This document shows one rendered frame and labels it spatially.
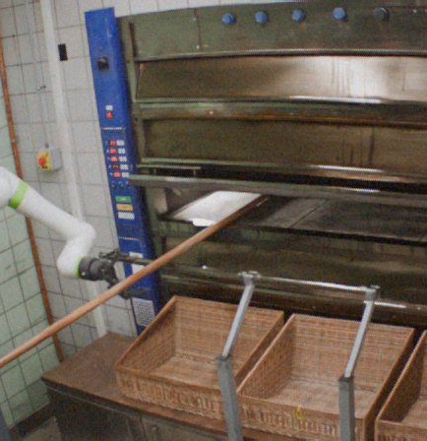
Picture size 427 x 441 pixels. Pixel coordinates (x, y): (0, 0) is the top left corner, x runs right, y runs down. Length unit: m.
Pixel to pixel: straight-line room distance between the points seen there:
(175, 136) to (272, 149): 0.46
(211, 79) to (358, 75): 0.64
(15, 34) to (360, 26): 1.82
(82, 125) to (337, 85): 1.32
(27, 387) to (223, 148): 1.83
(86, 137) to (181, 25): 0.78
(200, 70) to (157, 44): 0.23
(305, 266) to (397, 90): 0.87
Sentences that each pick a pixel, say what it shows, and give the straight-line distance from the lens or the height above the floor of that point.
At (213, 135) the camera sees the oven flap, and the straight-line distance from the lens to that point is 3.27.
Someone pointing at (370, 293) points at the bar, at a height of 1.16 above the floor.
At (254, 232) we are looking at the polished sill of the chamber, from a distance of 3.29.
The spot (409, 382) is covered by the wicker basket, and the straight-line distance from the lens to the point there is 2.99.
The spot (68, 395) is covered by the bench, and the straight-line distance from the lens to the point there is 3.66.
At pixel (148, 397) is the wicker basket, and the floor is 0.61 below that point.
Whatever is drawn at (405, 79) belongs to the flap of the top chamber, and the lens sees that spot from 2.79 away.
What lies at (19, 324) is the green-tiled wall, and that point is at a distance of 4.25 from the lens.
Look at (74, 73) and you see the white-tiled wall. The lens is 3.68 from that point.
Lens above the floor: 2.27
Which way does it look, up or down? 19 degrees down
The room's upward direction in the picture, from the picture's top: 8 degrees counter-clockwise
